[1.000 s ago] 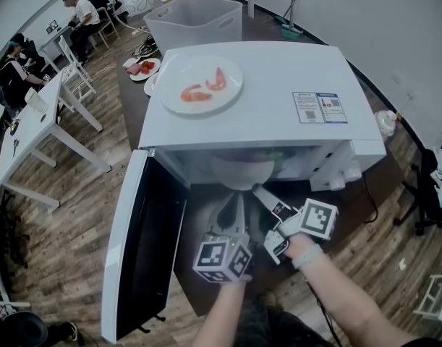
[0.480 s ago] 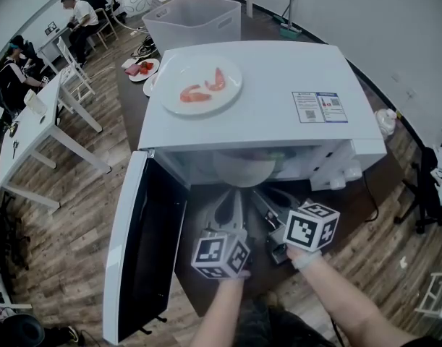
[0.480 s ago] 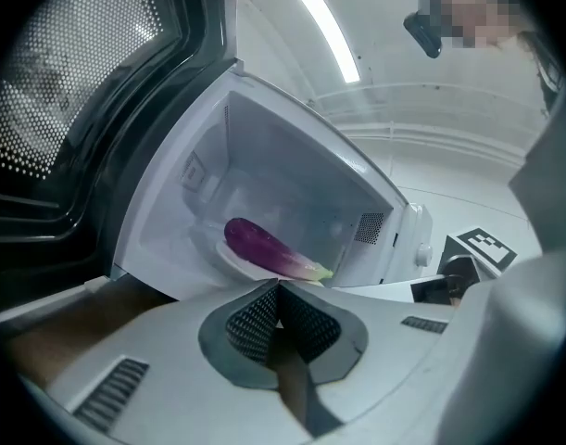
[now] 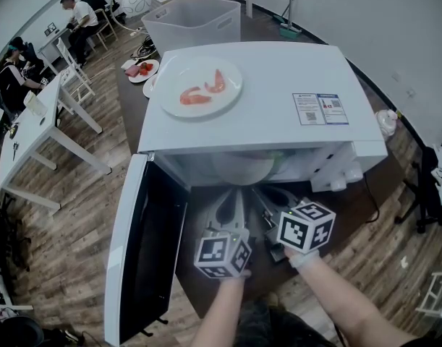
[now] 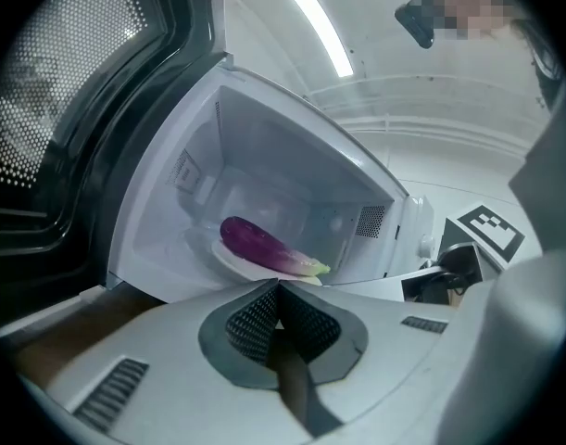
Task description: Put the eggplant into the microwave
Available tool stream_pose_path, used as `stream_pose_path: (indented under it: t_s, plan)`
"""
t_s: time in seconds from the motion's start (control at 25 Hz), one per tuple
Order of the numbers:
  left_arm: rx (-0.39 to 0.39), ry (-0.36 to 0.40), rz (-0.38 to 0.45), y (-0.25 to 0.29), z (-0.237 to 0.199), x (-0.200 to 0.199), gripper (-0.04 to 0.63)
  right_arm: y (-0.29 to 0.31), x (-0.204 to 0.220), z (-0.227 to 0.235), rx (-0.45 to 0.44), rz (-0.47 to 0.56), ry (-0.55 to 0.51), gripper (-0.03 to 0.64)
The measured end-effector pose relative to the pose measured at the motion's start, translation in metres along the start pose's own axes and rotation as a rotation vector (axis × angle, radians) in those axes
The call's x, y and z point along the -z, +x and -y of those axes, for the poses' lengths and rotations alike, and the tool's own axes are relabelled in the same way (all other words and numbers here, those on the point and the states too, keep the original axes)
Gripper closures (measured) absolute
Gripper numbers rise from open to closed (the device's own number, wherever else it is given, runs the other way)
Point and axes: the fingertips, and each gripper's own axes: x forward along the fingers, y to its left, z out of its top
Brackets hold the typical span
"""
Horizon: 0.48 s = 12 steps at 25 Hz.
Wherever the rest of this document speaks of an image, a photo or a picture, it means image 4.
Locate person's left forearm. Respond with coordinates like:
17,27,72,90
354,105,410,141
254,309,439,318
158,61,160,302
190,269,252,347

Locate white microwave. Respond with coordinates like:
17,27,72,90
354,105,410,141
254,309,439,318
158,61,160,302
103,40,389,347

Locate pile of black cables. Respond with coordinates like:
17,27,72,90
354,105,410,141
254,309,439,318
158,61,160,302
129,34,157,60

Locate wooden chair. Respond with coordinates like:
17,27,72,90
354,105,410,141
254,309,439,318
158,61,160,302
92,7,119,52

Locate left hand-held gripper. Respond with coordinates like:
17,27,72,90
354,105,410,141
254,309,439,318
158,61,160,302
193,188,253,280

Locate white rack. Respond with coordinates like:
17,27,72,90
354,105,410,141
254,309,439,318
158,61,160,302
415,270,442,318

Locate translucent plastic storage bin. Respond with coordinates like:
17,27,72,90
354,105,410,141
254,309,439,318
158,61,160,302
140,0,242,58

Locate person's dark clothing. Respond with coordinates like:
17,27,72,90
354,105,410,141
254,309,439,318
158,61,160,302
238,300,339,347

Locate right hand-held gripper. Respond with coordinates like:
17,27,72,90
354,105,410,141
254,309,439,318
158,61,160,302
251,185,337,264

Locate person's right forearm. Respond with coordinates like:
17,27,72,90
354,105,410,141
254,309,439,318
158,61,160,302
284,247,420,347

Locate black power cable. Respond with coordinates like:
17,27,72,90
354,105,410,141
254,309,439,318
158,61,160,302
361,171,381,224

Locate white globe floor lamp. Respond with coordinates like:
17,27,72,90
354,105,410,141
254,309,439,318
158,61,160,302
110,0,153,38

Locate clear plastic cup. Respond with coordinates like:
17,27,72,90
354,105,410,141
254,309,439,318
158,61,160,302
23,90,48,118

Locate clear plastic bottle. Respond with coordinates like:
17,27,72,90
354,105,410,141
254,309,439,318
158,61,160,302
374,108,401,142

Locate pink shrimp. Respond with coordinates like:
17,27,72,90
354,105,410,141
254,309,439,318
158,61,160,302
179,86,214,106
204,69,227,93

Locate plain white plate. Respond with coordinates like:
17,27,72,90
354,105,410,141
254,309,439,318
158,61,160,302
211,152,276,187

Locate small white plate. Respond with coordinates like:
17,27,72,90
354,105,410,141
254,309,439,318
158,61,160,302
128,59,161,84
143,74,159,99

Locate green mop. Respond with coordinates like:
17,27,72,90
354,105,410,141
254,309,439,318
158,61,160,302
273,0,304,40

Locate large white plate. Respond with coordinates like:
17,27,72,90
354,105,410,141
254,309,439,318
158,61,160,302
159,55,245,119

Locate white slatted chair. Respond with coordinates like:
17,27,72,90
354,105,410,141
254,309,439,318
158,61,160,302
56,37,97,117

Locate dark brown table white legs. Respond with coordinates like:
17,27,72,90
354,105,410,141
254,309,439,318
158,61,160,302
114,12,422,320

